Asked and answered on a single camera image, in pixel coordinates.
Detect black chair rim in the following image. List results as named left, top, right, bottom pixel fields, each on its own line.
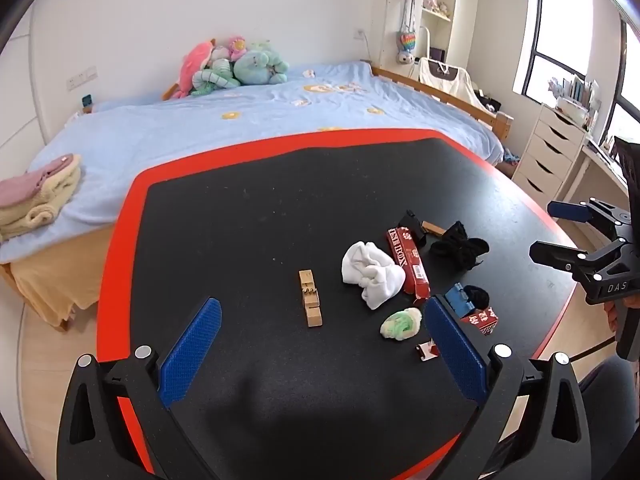
left=570, top=342, right=618, bottom=363

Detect black bag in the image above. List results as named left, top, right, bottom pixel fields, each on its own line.
left=472, top=90, right=503, bottom=113

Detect small red box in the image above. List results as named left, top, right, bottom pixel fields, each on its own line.
left=460, top=306, right=500, bottom=336

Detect white cloth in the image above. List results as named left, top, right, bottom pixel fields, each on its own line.
left=341, top=241, right=407, bottom=311

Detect folded pink blanket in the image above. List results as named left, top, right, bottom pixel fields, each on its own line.
left=0, top=154, right=81, bottom=208

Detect long white wall socket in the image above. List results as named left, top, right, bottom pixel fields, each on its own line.
left=67, top=67, right=98, bottom=88

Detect window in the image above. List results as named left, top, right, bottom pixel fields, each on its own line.
left=520, top=0, right=640, bottom=146

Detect green striped plush toy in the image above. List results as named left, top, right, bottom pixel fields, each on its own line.
left=190, top=59, right=241, bottom=97

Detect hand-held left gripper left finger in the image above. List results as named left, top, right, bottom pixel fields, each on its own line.
left=56, top=297, right=223, bottom=480

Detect folded cream blanket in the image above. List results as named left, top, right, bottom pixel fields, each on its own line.
left=0, top=162, right=83, bottom=241

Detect person's right hand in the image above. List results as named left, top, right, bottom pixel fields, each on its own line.
left=604, top=296, right=640, bottom=333

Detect teal plush toy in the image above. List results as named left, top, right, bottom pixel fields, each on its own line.
left=234, top=40, right=291, bottom=86

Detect black fuzzy ring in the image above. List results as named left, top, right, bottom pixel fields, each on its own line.
left=462, top=285, right=493, bottom=310

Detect small wooden block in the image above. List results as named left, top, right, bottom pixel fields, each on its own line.
left=298, top=270, right=323, bottom=328

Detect books and desk organizer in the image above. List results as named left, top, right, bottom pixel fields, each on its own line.
left=547, top=75, right=603, bottom=131

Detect white desk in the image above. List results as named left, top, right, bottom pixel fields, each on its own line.
left=565, top=140, right=631, bottom=211

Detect white drawer unit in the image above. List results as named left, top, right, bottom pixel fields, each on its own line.
left=512, top=104, right=593, bottom=208

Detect black table with red edge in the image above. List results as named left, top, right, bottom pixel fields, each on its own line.
left=96, top=129, right=593, bottom=480

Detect black cloth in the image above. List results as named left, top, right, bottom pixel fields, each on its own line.
left=430, top=221, right=491, bottom=272

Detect green and white paper wad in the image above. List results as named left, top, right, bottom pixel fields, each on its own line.
left=380, top=307, right=423, bottom=342

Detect pink plush toy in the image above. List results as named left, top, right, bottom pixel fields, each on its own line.
left=172, top=39, right=216, bottom=98

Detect white tote bag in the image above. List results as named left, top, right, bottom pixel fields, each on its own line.
left=417, top=57, right=488, bottom=111

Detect person's grey trousers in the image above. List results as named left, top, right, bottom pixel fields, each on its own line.
left=577, top=357, right=640, bottom=480

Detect bed with blue sheet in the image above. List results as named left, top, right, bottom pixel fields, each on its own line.
left=370, top=66, right=515, bottom=143
left=0, top=60, right=505, bottom=263

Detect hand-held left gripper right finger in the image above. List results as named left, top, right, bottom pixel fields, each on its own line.
left=424, top=296, right=593, bottom=480

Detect long red box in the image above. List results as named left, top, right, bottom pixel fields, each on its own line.
left=385, top=226, right=432, bottom=303

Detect yellow bed skirt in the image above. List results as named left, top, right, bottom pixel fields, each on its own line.
left=0, top=220, right=121, bottom=331

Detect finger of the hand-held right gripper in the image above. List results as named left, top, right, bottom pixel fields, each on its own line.
left=529, top=240, right=626, bottom=281
left=547, top=197, right=633, bottom=241

